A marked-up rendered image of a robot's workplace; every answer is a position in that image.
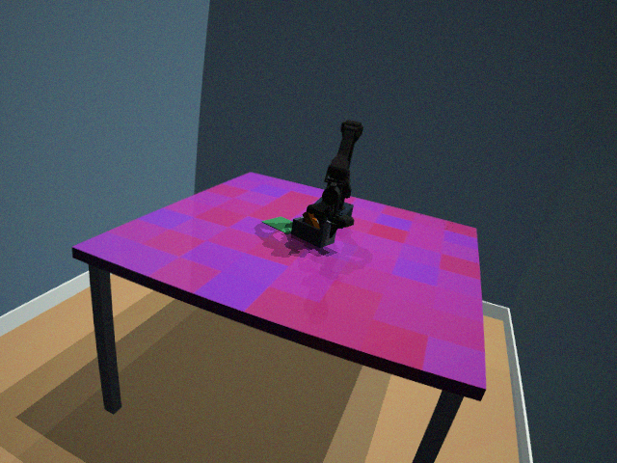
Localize orange l-shaped part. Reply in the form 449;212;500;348
303;212;320;230

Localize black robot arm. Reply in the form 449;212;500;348
313;120;363;219

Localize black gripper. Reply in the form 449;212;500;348
307;199;355;238

